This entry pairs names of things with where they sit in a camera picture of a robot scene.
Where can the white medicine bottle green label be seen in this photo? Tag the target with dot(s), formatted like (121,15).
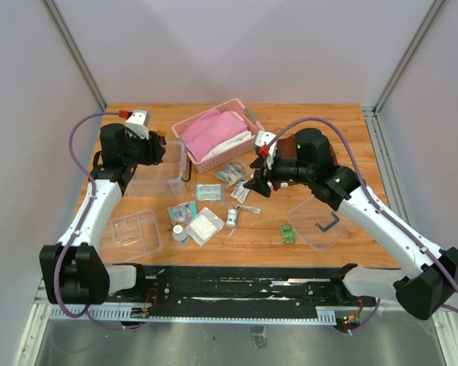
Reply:
(180,235)

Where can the white gauze pad packet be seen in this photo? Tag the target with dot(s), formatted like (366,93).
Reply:
(204,226)

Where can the small bandage roll packet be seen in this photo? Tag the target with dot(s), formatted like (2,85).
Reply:
(231,220)

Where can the clear plastic medicine box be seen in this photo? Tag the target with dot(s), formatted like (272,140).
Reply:
(165,179)

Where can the pink plastic basket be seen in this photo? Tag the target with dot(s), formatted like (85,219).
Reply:
(242,111)

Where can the white swab packets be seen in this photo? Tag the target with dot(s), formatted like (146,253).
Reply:
(240,193)

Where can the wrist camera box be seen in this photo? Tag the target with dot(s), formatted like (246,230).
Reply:
(138,121)
(261,143)

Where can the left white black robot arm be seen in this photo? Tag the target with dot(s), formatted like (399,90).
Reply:
(72,269)

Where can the green medicine box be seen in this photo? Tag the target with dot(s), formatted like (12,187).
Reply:
(287,233)

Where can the pink folded cloth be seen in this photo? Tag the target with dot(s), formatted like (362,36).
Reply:
(214,130)

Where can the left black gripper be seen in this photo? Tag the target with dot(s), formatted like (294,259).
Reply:
(155,150)

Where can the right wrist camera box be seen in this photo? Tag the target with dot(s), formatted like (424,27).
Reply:
(261,143)

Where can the brown towel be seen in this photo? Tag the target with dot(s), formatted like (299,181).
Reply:
(286,148)

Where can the clear divided tray insert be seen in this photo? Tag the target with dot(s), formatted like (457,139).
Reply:
(129,238)

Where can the clear box lid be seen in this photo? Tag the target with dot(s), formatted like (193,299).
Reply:
(318,226)

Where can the thin white sachet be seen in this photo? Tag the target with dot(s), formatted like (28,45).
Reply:
(255,210)

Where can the white folded cloth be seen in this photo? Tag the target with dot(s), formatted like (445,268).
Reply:
(233,143)

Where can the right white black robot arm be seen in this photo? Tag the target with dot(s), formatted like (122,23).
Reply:
(428,274)

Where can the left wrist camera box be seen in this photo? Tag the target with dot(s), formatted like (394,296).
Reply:
(138,121)

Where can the teal plaster packet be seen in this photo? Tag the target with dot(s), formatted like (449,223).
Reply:
(182,213)

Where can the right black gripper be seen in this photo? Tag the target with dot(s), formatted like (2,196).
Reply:
(259,163)

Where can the green white bandage packet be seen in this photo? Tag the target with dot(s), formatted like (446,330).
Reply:
(233,172)

